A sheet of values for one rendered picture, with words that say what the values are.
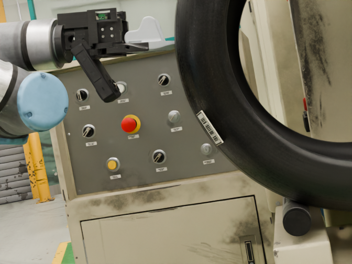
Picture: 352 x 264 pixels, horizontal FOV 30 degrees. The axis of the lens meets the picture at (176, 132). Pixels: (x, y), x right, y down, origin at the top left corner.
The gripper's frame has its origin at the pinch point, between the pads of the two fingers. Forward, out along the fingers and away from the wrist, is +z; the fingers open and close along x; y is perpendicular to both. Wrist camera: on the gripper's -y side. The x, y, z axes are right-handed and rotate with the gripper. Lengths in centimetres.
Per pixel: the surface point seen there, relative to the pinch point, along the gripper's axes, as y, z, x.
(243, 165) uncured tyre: -19.9, 11.7, -8.9
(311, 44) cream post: -0.1, 24.6, 26.8
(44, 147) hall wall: -92, -340, 822
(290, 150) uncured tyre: -17.4, 19.1, -12.4
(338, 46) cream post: -1.0, 30.1, 26.8
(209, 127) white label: -13.4, 6.9, -11.2
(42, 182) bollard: -136, -324, 760
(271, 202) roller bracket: -32.4, 14.8, 24.1
